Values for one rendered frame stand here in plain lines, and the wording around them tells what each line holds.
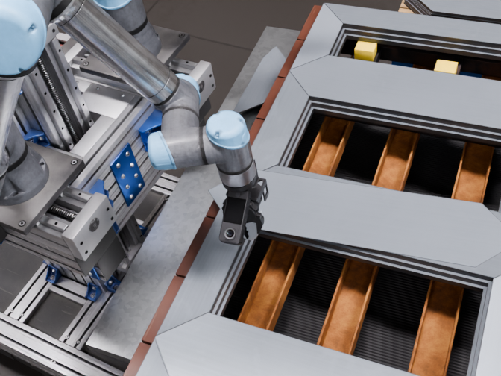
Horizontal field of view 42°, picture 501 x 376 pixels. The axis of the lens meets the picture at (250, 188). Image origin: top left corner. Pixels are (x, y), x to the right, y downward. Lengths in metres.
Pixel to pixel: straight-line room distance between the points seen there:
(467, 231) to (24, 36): 1.03
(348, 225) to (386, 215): 0.09
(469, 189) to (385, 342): 0.48
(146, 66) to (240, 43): 2.22
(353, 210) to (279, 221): 0.18
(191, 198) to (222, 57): 1.61
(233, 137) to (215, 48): 2.29
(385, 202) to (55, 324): 1.26
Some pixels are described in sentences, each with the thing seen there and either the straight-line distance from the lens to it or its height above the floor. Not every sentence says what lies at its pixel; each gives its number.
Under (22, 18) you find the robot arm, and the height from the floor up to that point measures 1.59.
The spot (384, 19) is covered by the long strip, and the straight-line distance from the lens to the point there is 2.11.
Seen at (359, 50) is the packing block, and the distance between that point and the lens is 2.07.
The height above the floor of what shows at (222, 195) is 0.86.
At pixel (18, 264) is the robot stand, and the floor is 0.21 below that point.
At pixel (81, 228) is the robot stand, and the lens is 1.51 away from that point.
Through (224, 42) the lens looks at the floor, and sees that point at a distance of 3.50.
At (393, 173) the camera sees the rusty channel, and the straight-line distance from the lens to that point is 1.89.
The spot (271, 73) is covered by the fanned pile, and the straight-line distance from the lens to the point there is 2.16.
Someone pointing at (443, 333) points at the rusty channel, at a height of 0.68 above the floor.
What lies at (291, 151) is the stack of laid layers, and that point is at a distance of 1.75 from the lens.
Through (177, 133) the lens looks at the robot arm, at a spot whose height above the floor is 1.26.
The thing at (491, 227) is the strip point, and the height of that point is 0.86.
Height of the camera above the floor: 2.12
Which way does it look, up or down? 50 degrees down
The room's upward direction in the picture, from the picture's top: 11 degrees counter-clockwise
